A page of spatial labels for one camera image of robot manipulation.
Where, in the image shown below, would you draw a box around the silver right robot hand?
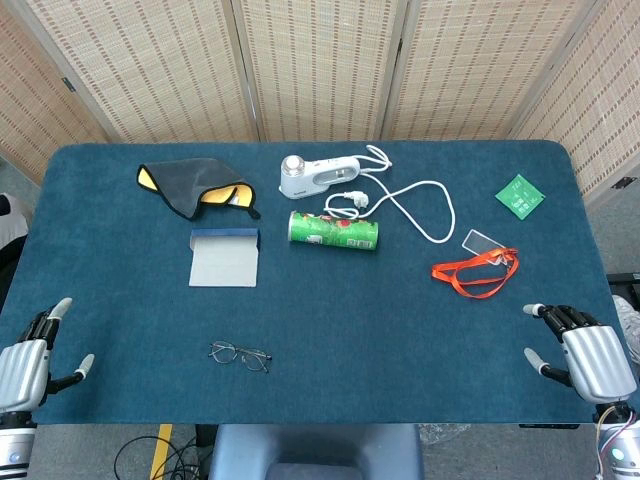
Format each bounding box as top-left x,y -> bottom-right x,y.
522,302 -> 639,406

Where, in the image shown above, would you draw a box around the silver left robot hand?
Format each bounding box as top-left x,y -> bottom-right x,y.
0,297 -> 96,415

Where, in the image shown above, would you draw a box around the wire-rim eyeglasses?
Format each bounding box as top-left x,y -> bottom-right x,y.
207,340 -> 274,375

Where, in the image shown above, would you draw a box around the blue eyeglass case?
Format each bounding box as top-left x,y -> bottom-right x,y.
188,228 -> 261,289

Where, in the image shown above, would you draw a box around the black furniture base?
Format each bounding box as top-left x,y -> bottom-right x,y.
606,272 -> 640,301

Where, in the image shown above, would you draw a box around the clear plastic badge holder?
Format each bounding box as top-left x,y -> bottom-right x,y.
462,228 -> 507,257

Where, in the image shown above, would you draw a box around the green square packet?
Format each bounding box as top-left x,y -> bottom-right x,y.
494,173 -> 547,220

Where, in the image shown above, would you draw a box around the grey and yellow cloth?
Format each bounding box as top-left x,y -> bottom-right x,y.
136,157 -> 262,221

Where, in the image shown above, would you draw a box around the teal carpet table cover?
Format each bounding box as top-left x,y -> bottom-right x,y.
0,139 -> 640,426

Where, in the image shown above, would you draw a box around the woven bamboo screen panel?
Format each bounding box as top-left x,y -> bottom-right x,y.
509,0 -> 640,206
232,0 -> 409,142
19,0 -> 261,144
382,0 -> 601,141
0,0 -> 109,186

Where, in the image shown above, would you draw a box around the blue grey robot torso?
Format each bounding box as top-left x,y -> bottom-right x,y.
207,423 -> 425,480

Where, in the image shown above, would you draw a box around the green chips can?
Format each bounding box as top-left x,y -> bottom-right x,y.
287,209 -> 380,252

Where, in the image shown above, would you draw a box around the orange lanyard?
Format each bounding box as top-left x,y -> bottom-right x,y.
431,247 -> 520,300

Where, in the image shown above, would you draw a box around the black floor cables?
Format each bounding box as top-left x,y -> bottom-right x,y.
113,433 -> 214,480

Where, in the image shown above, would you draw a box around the white power cable with plug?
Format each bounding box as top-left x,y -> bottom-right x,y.
324,144 -> 457,245

